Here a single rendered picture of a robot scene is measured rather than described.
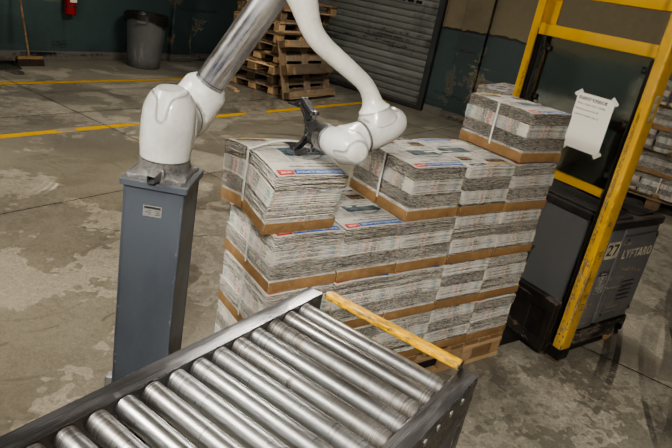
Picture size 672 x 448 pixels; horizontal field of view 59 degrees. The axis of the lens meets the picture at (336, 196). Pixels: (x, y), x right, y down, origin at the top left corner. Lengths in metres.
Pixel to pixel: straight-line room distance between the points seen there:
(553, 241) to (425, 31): 6.46
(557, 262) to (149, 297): 2.23
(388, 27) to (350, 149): 8.15
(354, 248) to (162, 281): 0.71
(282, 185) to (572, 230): 1.90
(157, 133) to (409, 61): 8.00
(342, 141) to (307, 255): 0.52
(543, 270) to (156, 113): 2.39
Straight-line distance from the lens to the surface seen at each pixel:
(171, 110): 1.81
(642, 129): 3.02
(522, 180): 2.75
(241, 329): 1.55
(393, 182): 2.36
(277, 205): 1.95
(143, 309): 2.06
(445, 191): 2.42
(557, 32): 3.30
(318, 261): 2.15
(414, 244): 2.43
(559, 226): 3.42
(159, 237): 1.92
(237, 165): 2.12
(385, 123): 1.85
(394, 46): 9.79
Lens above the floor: 1.66
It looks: 20 degrees down
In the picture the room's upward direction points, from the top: 11 degrees clockwise
